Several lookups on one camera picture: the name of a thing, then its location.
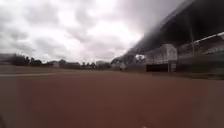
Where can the roofed grandstand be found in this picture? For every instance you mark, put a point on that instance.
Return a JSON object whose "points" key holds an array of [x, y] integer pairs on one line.
{"points": [[196, 40]]}

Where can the red running track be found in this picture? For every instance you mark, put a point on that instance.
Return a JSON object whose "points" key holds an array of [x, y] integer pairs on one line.
{"points": [[110, 100]]}

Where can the row of trees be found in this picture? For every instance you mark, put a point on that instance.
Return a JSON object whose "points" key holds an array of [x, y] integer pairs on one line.
{"points": [[50, 62]]}

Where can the grass field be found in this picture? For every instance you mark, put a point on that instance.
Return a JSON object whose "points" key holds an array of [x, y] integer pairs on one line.
{"points": [[30, 70]]}

